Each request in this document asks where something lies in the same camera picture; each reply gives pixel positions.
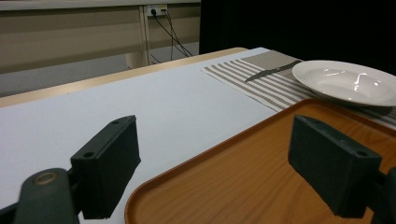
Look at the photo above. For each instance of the white wall power socket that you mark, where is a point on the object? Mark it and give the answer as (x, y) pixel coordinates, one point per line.
(156, 10)

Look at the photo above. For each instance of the brown wooden tray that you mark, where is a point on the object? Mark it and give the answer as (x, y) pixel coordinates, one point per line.
(249, 174)

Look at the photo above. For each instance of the black curtain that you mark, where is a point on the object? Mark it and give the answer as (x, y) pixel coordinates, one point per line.
(295, 28)

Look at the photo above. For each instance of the metal table knife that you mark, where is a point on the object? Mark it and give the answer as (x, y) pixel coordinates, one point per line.
(267, 72)

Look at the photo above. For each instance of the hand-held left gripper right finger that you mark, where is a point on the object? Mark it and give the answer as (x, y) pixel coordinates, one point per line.
(330, 168)

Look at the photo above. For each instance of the white ceramic plate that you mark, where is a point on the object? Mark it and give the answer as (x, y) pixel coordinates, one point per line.
(345, 81)

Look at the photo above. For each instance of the striped cloth placemat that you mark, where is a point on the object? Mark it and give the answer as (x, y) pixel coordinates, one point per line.
(267, 84)

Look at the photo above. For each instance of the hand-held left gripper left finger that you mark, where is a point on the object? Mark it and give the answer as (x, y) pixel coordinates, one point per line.
(107, 168)

